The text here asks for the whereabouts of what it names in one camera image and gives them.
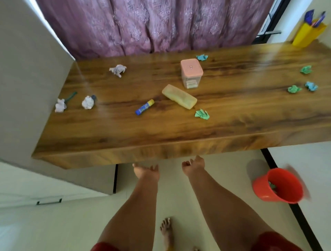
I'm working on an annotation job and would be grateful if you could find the person's left hand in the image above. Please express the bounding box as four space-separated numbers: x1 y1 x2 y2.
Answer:
133 163 160 182

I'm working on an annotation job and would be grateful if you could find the person's right hand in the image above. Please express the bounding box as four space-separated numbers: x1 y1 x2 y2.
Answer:
182 155 206 177

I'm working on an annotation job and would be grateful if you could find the blue and yellow glue stick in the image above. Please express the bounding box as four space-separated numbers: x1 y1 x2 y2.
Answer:
135 99 155 116

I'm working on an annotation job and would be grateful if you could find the yellow translucent pencil case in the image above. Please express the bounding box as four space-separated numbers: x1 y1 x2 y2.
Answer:
162 84 198 110

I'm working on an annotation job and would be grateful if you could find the person's bare foot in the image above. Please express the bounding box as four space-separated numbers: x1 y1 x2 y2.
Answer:
159 217 174 251

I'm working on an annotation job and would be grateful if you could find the white crumpled paper ball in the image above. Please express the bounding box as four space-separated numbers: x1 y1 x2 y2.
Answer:
54 98 67 113
109 64 127 78
82 96 95 110

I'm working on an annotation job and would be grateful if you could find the red left sleeve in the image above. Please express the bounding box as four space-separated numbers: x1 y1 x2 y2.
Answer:
90 242 120 251

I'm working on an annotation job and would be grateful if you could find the red sleeve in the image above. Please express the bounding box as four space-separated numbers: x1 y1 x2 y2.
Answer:
90 242 120 251
251 231 303 251

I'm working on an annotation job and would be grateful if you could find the white cabinet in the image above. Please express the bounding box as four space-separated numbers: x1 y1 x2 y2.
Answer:
0 161 119 209

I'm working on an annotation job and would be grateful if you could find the clear container with pink lid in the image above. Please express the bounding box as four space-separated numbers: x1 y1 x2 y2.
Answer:
180 58 204 89

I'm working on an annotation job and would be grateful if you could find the red plastic bucket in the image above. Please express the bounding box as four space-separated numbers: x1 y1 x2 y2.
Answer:
252 168 304 204

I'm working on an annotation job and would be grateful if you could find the red right sleeve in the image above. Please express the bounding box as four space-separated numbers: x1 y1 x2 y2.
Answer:
251 231 303 251

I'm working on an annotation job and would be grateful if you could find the purple patterned curtain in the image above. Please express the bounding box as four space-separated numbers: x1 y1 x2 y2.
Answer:
36 0 275 61

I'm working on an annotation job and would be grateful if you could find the yellow pen holder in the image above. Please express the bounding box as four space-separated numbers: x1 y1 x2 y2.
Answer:
292 19 327 48

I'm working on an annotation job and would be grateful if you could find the blue and pink pen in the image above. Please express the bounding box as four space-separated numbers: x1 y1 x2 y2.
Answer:
311 11 326 28

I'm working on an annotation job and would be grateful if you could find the dark cabinet handle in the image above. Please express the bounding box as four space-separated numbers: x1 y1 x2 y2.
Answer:
36 198 63 206

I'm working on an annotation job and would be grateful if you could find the black window frame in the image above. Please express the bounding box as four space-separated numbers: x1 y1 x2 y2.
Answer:
252 0 292 44

